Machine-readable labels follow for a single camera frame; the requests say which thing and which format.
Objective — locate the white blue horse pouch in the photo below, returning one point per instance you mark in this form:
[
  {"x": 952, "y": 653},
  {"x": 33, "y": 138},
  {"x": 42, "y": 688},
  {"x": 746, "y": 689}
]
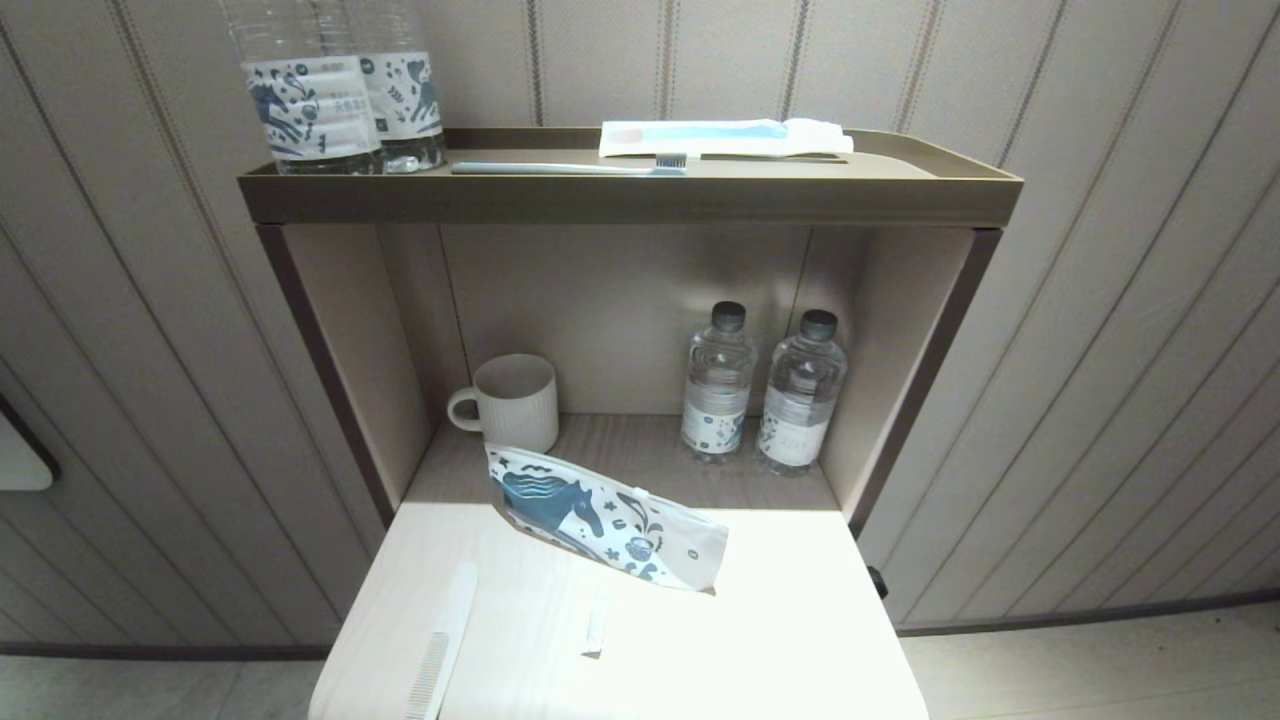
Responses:
[{"x": 600, "y": 520}]

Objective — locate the white plastic comb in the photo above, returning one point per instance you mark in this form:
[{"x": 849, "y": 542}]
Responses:
[{"x": 450, "y": 630}]

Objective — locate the small clear water bottle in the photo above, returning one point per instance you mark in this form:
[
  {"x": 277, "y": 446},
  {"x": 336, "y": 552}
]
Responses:
[
  {"x": 716, "y": 400},
  {"x": 800, "y": 410}
]

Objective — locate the white ribbed ceramic mug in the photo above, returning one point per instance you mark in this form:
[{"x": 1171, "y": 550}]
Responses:
[{"x": 520, "y": 405}]

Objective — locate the beige wooden shelf unit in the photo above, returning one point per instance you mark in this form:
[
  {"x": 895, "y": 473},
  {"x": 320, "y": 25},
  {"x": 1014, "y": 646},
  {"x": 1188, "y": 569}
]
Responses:
[{"x": 620, "y": 195}]

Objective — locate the light blue toothbrush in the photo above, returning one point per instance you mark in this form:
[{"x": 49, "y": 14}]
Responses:
[{"x": 560, "y": 168}]

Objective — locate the toothbrush in white wrapper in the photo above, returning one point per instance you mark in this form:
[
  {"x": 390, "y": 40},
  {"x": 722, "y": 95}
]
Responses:
[{"x": 720, "y": 135}]

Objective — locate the small black side knob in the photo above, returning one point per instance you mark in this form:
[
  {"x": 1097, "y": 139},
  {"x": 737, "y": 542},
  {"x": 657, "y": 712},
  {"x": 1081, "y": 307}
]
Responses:
[{"x": 878, "y": 582}]

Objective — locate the large horse label water bottle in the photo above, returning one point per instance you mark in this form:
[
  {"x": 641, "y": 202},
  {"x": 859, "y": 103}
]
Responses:
[
  {"x": 410, "y": 90},
  {"x": 310, "y": 110}
]

